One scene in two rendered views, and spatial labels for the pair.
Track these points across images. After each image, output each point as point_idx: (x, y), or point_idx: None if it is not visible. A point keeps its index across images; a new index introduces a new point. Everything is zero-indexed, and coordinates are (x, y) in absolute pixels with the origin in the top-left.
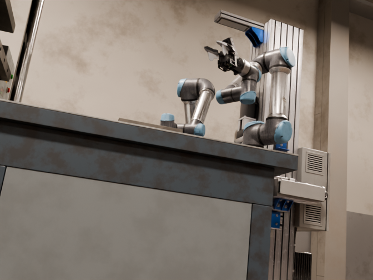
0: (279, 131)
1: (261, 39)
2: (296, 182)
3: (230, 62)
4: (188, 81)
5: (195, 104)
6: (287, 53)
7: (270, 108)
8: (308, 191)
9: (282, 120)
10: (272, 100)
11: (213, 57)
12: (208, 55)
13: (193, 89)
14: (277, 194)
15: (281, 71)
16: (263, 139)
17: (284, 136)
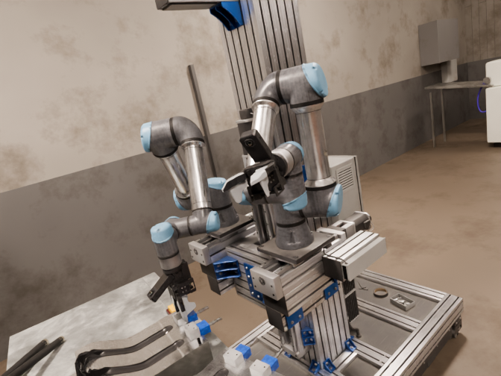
0: (334, 209)
1: (240, 20)
2: (357, 249)
3: (277, 195)
4: (157, 132)
5: (176, 154)
6: (320, 79)
7: (308, 170)
8: (373, 254)
9: (332, 189)
10: (309, 160)
11: (241, 191)
12: (233, 195)
13: (170, 141)
14: (343, 280)
15: (314, 110)
16: (309, 216)
17: (339, 210)
